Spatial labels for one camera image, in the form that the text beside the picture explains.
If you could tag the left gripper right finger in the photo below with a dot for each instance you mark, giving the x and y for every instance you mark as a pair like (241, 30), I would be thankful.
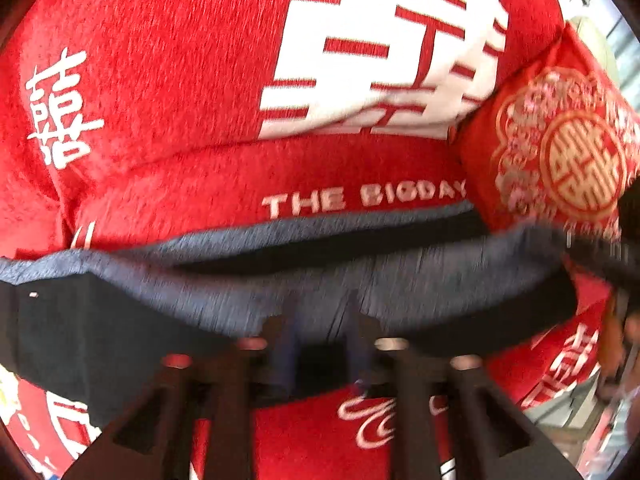
(446, 400)

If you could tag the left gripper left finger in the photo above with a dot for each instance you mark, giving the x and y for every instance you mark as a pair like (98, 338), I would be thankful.
(153, 439)

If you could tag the red gold embroidered pillow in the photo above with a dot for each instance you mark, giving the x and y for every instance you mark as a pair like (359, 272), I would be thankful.
(556, 143)

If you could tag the black pants with blue waistband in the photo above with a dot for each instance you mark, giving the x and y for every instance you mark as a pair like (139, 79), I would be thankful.
(92, 325)

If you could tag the red sofa with white characters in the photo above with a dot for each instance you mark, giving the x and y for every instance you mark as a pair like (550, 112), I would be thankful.
(126, 123)

